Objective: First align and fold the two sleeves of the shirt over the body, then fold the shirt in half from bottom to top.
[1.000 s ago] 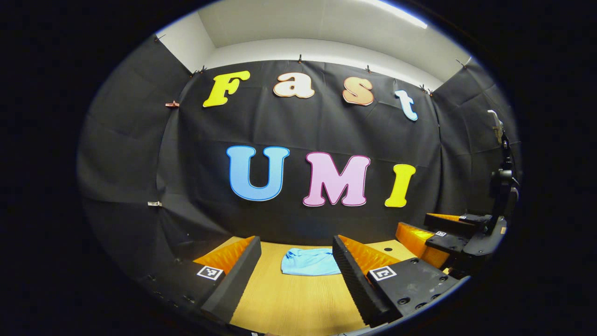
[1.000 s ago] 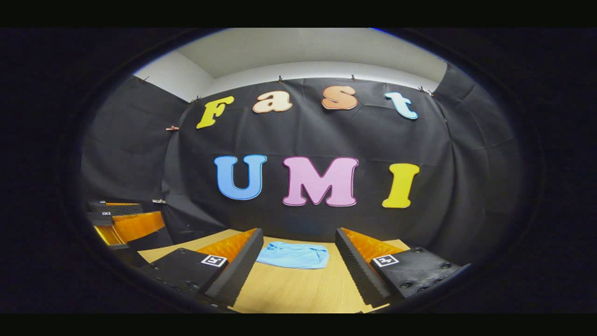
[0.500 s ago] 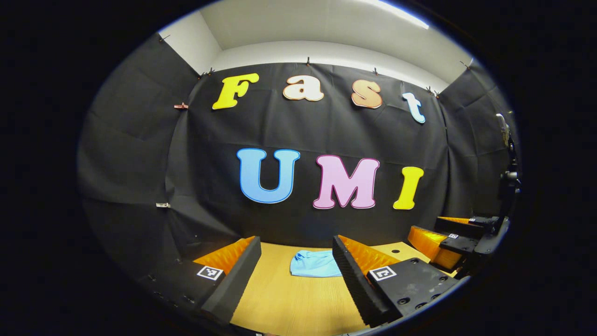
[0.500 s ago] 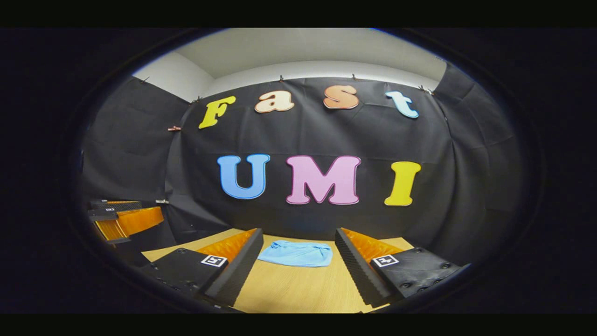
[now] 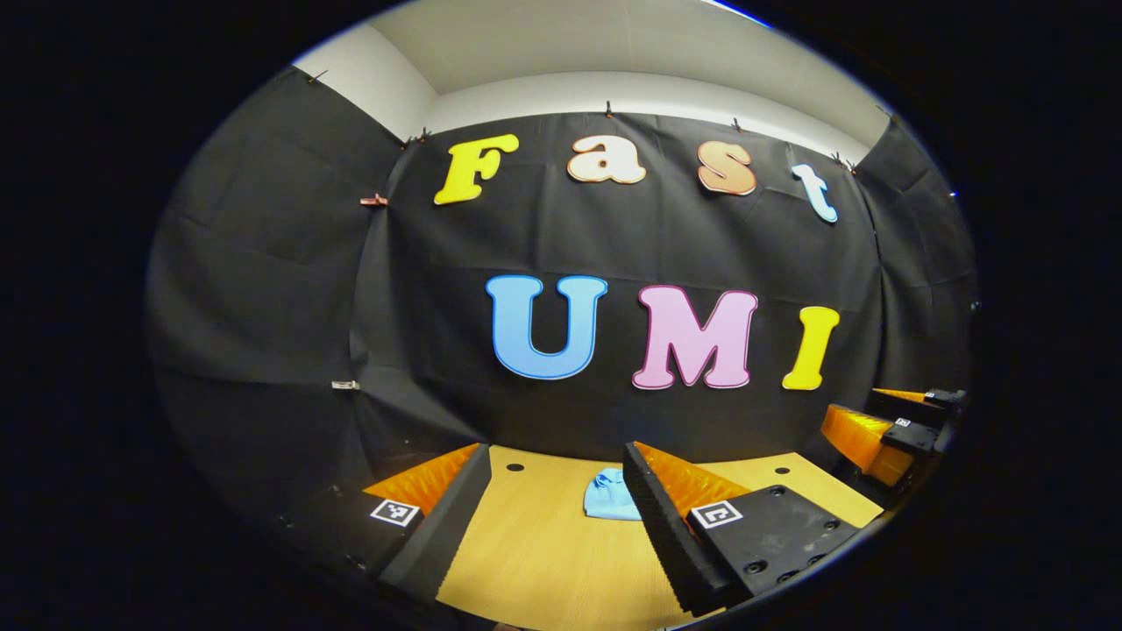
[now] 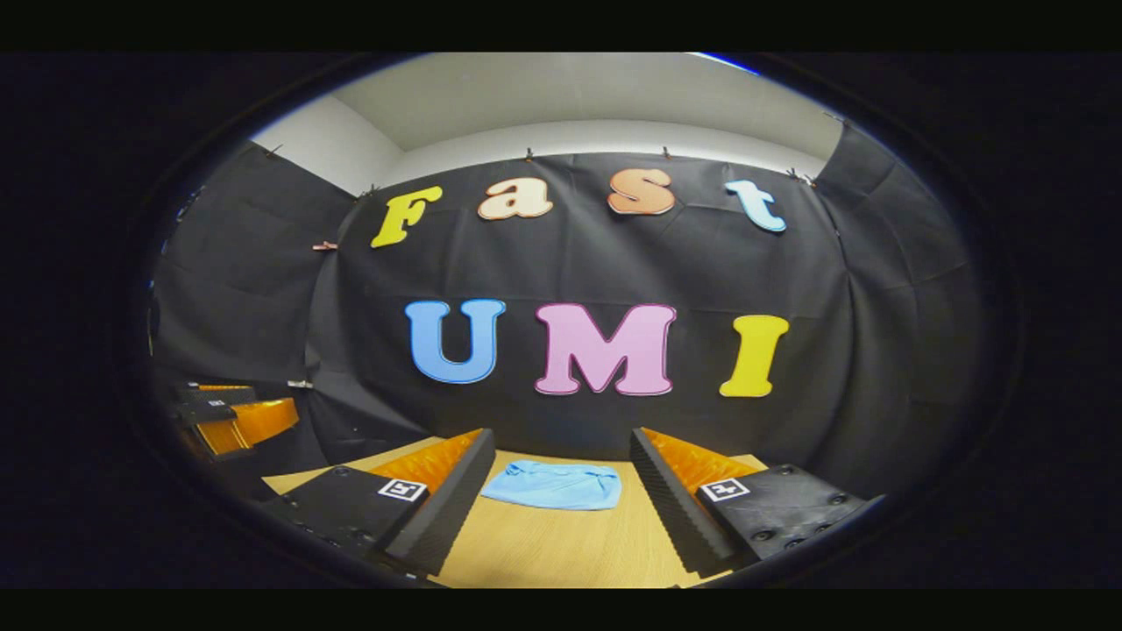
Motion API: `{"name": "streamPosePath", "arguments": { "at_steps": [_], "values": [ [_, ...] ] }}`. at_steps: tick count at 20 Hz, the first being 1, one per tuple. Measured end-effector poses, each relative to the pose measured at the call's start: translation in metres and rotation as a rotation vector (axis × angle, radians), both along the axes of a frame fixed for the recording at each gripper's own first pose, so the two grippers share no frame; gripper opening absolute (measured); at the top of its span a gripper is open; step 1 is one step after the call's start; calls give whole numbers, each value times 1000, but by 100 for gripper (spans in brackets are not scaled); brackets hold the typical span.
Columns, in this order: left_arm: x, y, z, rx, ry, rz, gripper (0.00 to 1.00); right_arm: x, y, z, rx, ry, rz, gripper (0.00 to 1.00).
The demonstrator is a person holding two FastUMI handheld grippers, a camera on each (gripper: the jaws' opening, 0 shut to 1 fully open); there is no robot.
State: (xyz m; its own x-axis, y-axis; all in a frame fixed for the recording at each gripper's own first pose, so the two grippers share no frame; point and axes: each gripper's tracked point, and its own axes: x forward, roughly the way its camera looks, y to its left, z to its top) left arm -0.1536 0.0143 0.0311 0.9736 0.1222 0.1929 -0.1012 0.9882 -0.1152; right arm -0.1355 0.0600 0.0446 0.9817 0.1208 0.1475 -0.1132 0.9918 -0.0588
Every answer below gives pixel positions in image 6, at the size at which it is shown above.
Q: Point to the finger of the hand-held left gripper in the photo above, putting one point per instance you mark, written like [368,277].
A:
[219,394]
[263,421]

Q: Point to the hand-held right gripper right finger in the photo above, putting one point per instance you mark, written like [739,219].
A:
[671,499]

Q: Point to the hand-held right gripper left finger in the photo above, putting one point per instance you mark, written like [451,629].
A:
[447,499]

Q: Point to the light blue T-shirt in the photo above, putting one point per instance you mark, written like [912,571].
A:
[552,486]

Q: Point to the black backdrop cloth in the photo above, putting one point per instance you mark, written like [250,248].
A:
[701,280]

